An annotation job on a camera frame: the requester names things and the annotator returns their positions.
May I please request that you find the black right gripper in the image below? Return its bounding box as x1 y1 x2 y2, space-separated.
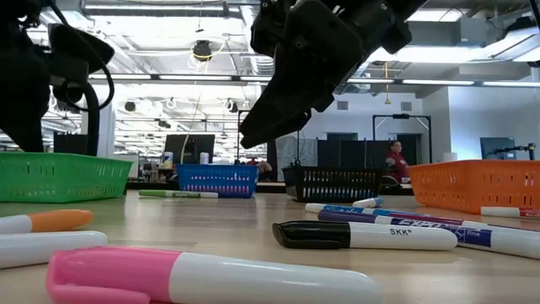
239 0 381 149

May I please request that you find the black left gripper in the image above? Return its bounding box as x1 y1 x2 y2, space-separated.
0 50 52 153

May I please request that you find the blue plastic basket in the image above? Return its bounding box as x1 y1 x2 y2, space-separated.
175 163 259 199

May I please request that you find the green plastic basket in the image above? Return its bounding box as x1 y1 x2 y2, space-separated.
0 151 133 204

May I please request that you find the thin blue marker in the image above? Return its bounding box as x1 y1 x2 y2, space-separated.
305 202 465 221

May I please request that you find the thin light green marker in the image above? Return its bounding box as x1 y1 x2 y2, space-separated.
138 189 219 199

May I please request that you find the small blue cap marker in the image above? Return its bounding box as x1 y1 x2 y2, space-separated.
352 196 386 209

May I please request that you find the small orange cap marker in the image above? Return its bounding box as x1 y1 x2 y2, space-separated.
0 209 95 235

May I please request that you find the small black cap marker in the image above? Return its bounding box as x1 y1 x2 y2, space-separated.
272 220 459 252

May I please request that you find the small yellow cap marker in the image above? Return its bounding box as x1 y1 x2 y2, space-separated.
0 230 109 270

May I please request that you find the orange plastic basket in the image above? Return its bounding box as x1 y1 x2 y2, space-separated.
408 159 540 215

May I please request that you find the thin purple marker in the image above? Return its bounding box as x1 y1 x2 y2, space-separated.
317 209 540 260

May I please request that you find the thin red marker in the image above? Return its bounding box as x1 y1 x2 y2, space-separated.
480 205 540 220

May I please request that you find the black computer monitor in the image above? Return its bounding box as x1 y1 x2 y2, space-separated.
163 133 216 166

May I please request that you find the black desk lamp white shade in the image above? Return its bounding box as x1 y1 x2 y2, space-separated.
47 23 116 156

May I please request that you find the black plastic basket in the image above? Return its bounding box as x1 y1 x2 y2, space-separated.
281 166 386 204

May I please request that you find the dark room partition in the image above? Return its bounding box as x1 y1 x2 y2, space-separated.
316 138 423 170

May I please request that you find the black ceiling device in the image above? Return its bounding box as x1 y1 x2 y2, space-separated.
192 39 213 62

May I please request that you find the long ceiling light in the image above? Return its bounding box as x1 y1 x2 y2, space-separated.
400 79 477 87
482 80 540 88

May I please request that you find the small pink cap marker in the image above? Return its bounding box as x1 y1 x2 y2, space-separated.
45 246 383 304

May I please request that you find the dark computer monitor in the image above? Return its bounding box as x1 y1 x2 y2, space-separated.
479 137 517 161

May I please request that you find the black left wrist camera cable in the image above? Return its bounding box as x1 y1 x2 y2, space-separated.
44 0 116 113

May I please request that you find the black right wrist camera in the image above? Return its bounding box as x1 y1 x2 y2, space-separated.
250 0 296 58

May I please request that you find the yellow hanging cord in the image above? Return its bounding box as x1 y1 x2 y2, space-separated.
382 61 392 106

